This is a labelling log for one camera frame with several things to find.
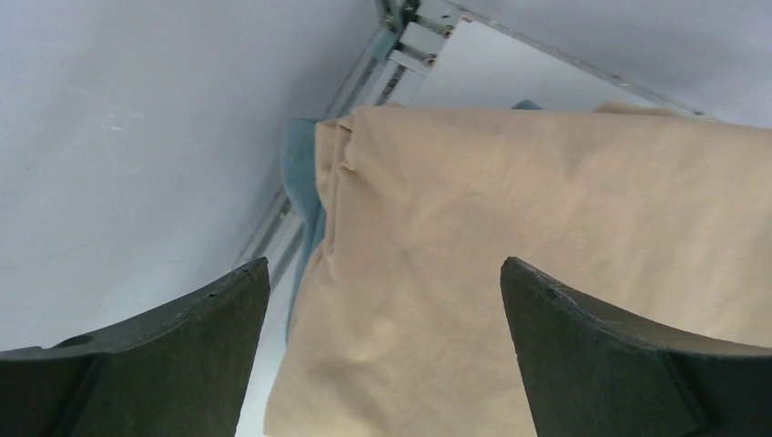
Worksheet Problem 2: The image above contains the folded grey-blue t shirt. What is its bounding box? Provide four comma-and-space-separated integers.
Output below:
280, 99, 544, 345

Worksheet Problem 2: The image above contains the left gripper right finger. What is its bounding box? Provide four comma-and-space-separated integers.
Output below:
500, 258, 771, 436

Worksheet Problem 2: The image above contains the left aluminium frame post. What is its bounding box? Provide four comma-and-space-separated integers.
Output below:
373, 0, 421, 32

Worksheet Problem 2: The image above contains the beige t shirt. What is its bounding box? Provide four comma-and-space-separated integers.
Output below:
264, 105, 771, 436

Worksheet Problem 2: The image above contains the rear aluminium table rail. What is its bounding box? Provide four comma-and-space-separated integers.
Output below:
448, 1, 717, 121

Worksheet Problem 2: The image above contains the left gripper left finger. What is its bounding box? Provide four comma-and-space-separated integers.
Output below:
1, 258, 270, 436

